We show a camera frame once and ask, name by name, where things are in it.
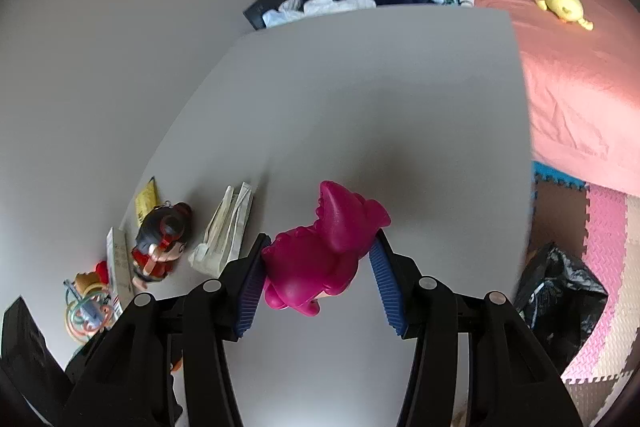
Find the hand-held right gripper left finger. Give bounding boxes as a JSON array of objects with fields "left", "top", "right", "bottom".
[{"left": 60, "top": 232, "right": 273, "bottom": 427}]

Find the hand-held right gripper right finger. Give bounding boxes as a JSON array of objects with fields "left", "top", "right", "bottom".
[{"left": 369, "top": 229, "right": 583, "bottom": 427}]

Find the magenta dinosaur toy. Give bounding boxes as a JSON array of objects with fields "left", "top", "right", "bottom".
[{"left": 261, "top": 180, "right": 392, "bottom": 319}]

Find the black plastic bag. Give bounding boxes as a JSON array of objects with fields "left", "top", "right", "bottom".
[{"left": 514, "top": 242, "right": 610, "bottom": 370}]

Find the white paper bag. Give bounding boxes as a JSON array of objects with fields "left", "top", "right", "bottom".
[{"left": 188, "top": 182, "right": 254, "bottom": 278}]

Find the black-haired doll in red dress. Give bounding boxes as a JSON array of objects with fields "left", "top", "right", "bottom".
[{"left": 131, "top": 203, "right": 193, "bottom": 292}]

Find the white carton box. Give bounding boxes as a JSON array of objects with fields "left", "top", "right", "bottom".
[{"left": 106, "top": 227, "right": 132, "bottom": 313}]

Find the yellow packet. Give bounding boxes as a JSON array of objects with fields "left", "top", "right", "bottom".
[{"left": 135, "top": 177, "right": 160, "bottom": 228}]

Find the bed with pink sheet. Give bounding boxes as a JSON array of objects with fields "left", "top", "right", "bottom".
[{"left": 445, "top": 0, "right": 640, "bottom": 198}]

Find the white cloth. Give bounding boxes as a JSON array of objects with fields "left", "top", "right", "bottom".
[{"left": 262, "top": 0, "right": 377, "bottom": 28}]

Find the black box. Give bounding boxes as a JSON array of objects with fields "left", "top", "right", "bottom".
[{"left": 243, "top": 0, "right": 296, "bottom": 30}]

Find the yellow plush toy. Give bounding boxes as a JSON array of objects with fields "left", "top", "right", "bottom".
[{"left": 534, "top": 0, "right": 595, "bottom": 32}]

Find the colourful ring toy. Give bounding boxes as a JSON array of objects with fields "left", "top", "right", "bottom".
[{"left": 62, "top": 279, "right": 113, "bottom": 345}]

